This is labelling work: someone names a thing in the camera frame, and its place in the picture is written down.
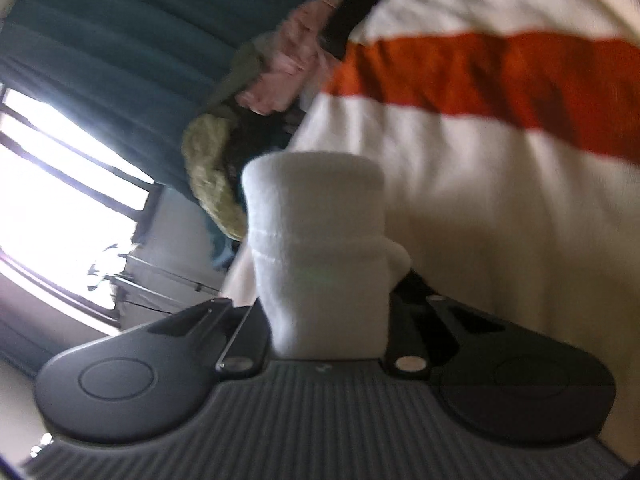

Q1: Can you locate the white zip-up sweatshirt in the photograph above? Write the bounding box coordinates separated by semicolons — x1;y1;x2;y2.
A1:
242;152;411;361

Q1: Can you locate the yellow knitted blanket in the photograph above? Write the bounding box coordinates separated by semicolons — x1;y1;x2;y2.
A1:
181;114;247;242

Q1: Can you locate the dark framed window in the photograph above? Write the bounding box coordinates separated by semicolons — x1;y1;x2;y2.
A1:
1;86;163;327

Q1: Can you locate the striped orange black white bedsheet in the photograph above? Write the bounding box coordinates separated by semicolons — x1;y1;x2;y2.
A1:
219;0;640;466

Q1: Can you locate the olive grey garment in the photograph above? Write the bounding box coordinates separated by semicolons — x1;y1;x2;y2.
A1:
204;32;276;110

